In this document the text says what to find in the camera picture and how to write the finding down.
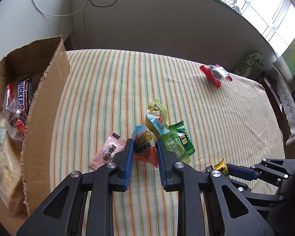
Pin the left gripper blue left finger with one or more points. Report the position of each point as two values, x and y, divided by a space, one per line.
122 173

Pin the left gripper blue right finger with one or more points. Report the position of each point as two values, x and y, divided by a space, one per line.
169 168

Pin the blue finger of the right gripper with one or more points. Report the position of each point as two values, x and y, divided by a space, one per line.
245 173

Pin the light green round candy packet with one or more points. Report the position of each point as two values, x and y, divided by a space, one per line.
172 143

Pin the orange blue egg snack packet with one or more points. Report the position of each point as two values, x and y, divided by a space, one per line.
145 145

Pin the yellow candy wrapper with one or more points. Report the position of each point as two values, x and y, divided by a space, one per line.
222 168

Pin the dark green candy wrapper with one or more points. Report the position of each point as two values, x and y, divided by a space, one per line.
185 140

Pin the pink candy wrapper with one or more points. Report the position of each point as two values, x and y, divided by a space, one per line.
113 144

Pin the red-ended clear snack bag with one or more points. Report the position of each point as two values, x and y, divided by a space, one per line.
216 74

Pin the black candy wrapper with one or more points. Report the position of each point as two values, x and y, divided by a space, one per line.
208 169

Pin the green blue nut snack packet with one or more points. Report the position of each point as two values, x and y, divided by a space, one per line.
156 118

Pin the striped tablecloth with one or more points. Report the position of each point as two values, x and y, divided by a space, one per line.
109 91

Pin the lace cloth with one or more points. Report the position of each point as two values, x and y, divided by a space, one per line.
287 102

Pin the green printed box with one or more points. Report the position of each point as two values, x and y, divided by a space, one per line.
252 66

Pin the bread in clear bag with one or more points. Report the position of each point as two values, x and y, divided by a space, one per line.
11 184

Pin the clear bag red seal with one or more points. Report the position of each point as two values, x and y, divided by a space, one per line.
14 115

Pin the Snickers bar upper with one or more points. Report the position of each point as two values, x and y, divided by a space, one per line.
25 93

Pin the cardboard box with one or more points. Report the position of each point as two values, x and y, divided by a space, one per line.
46 61

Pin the small figurine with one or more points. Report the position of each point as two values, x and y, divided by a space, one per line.
234 5

